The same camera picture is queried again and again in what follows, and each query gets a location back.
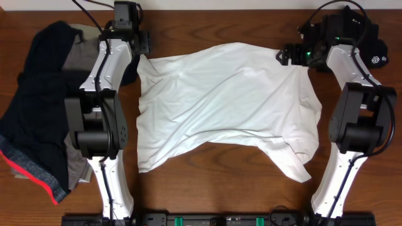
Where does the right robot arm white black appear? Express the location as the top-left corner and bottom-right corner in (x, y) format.
(276, 15), (396, 225)

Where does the black folded garment with logo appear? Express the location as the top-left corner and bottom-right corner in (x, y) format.
(341, 6), (389, 69)

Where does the white t-shirt with green logo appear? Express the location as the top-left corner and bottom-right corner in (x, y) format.
(136, 43), (322, 183)

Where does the grey folded garment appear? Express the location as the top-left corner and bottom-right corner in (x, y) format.
(63, 36), (98, 190)

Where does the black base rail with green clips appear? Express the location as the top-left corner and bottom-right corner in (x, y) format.
(61, 210), (376, 226)

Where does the black garment with red trim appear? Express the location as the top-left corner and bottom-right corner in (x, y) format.
(1, 21), (90, 204)

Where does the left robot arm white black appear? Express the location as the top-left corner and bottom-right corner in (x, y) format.
(62, 19), (149, 225)

